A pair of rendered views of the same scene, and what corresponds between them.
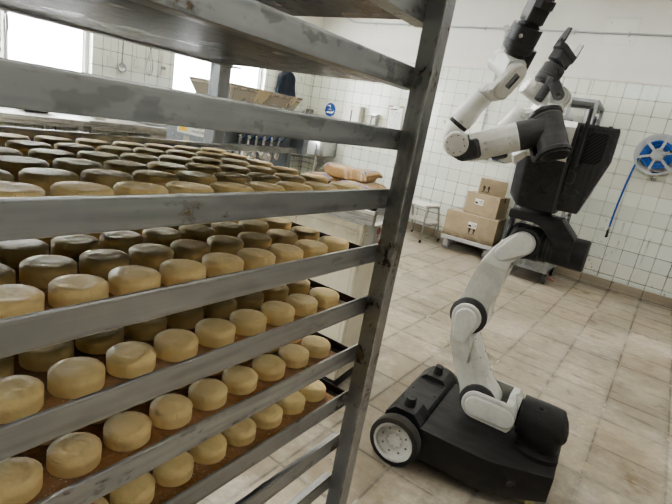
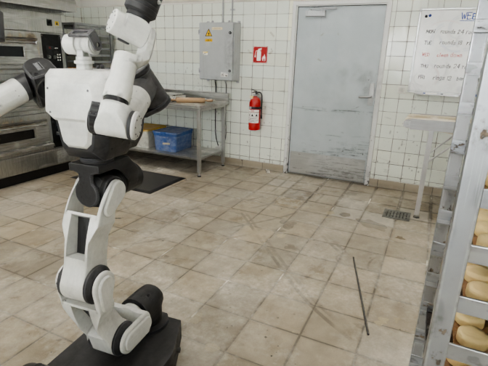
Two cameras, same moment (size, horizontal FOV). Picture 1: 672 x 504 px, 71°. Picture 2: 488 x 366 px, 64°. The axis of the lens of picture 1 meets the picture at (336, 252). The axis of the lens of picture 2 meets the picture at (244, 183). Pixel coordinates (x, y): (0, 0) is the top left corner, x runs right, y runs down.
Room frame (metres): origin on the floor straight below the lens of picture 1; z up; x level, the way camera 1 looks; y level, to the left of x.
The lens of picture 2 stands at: (1.40, 0.77, 1.41)
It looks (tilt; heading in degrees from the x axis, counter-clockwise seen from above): 17 degrees down; 262
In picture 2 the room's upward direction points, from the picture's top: 2 degrees clockwise
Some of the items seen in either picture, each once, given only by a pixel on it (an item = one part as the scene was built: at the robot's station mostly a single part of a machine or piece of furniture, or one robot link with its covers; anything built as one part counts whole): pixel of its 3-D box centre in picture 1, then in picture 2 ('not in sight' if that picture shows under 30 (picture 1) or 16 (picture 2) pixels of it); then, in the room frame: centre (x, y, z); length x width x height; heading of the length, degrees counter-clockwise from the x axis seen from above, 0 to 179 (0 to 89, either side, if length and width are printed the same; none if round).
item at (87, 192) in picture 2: (547, 238); (110, 176); (1.70, -0.74, 0.97); 0.28 x 0.13 x 0.18; 62
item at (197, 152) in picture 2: not in sight; (155, 127); (1.85, -4.72, 0.49); 1.90 x 0.72 x 0.98; 146
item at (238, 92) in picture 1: (248, 102); not in sight; (2.52, 0.58, 1.25); 0.56 x 0.29 x 0.14; 152
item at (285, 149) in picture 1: (242, 149); not in sight; (2.52, 0.58, 1.01); 0.72 x 0.33 x 0.34; 152
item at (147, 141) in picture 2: not in sight; (147, 135); (1.97, -4.80, 0.36); 0.47 x 0.38 x 0.26; 56
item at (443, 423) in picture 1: (479, 416); (116, 349); (1.72, -0.70, 0.19); 0.64 x 0.52 x 0.33; 62
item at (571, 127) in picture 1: (560, 162); (99, 107); (1.71, -0.72, 1.23); 0.34 x 0.30 x 0.36; 152
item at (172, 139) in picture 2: not in sight; (173, 139); (1.60, -4.55, 0.36); 0.47 x 0.38 x 0.26; 58
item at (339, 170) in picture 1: (351, 172); not in sight; (6.22, -0.02, 0.62); 0.72 x 0.42 x 0.17; 63
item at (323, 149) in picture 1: (323, 140); not in sight; (7.03, 0.47, 0.93); 0.99 x 0.38 x 1.09; 56
